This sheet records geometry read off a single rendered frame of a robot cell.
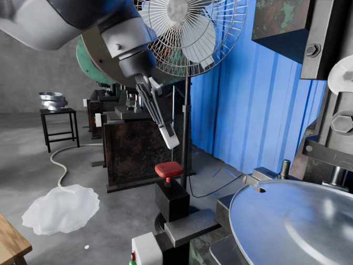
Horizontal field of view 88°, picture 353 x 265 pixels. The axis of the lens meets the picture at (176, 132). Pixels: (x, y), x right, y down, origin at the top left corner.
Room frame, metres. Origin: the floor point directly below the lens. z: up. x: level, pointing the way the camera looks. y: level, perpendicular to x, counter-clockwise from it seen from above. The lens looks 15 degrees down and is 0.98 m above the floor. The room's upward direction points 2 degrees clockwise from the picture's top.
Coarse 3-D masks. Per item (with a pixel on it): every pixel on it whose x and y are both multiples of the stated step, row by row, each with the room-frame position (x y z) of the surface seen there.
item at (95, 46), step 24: (96, 48) 1.29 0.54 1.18; (168, 48) 1.59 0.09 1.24; (120, 72) 1.36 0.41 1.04; (168, 72) 1.51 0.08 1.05; (192, 72) 1.61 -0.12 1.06; (168, 96) 1.74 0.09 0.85; (96, 120) 1.89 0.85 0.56; (120, 120) 1.56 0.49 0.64; (144, 120) 1.71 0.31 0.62; (120, 144) 1.55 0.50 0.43; (144, 144) 1.64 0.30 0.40; (120, 168) 1.54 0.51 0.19; (144, 168) 1.64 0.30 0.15
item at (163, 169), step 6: (168, 162) 0.48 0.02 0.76; (174, 162) 0.48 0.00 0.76; (156, 168) 0.44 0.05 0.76; (162, 168) 0.44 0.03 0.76; (168, 168) 0.44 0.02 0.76; (174, 168) 0.44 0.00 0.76; (180, 168) 0.44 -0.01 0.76; (162, 174) 0.41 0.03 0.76; (168, 174) 0.42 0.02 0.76; (174, 174) 0.42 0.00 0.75; (180, 174) 0.43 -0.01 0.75; (168, 180) 0.44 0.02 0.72
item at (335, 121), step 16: (352, 0) 0.29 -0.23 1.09; (352, 16) 0.28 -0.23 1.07; (352, 32) 0.28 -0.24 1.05; (352, 48) 0.27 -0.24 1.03; (336, 64) 0.28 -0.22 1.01; (352, 64) 0.26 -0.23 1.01; (336, 80) 0.27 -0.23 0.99; (352, 80) 0.25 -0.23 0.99; (336, 96) 0.28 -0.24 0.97; (352, 96) 0.24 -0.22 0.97; (336, 112) 0.25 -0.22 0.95; (352, 112) 0.23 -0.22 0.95; (320, 128) 0.29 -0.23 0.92; (336, 128) 0.23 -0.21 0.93; (352, 128) 0.23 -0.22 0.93; (336, 144) 0.24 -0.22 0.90; (352, 144) 0.23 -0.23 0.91
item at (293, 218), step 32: (256, 192) 0.31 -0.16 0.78; (288, 192) 0.31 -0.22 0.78; (320, 192) 0.31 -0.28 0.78; (256, 224) 0.22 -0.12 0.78; (288, 224) 0.22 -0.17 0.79; (320, 224) 0.22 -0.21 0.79; (352, 224) 0.22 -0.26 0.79; (256, 256) 0.17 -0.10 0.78; (288, 256) 0.17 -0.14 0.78; (320, 256) 0.17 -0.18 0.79; (352, 256) 0.17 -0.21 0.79
